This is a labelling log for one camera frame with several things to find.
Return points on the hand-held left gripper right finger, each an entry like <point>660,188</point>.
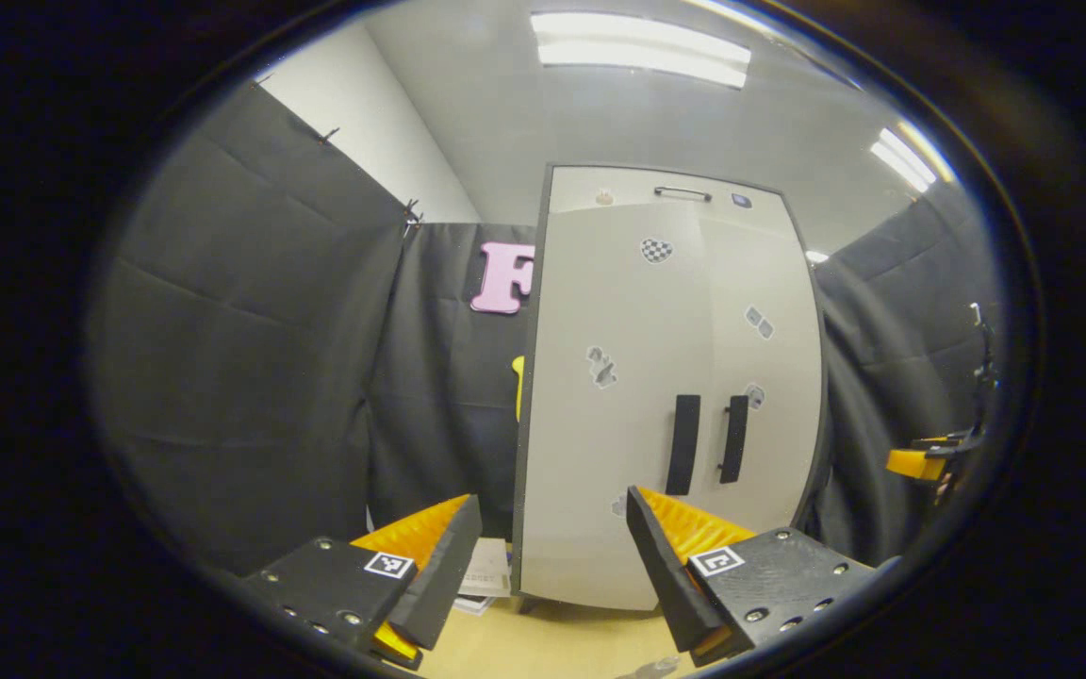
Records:
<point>666,575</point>

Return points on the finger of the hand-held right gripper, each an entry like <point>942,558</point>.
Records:
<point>915,464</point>

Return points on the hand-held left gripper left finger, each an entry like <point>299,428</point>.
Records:
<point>435,575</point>

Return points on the white cabinet door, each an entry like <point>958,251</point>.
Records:
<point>769,273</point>
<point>600,471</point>

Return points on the white cabinet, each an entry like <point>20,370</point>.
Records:
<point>517,471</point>

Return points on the white cabinet drawer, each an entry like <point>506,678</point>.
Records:
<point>618,189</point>

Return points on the white paper booklet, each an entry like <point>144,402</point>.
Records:
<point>488,575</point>

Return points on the ceiling light panel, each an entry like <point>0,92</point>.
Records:
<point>642,49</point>
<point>911,158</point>
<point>816,256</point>

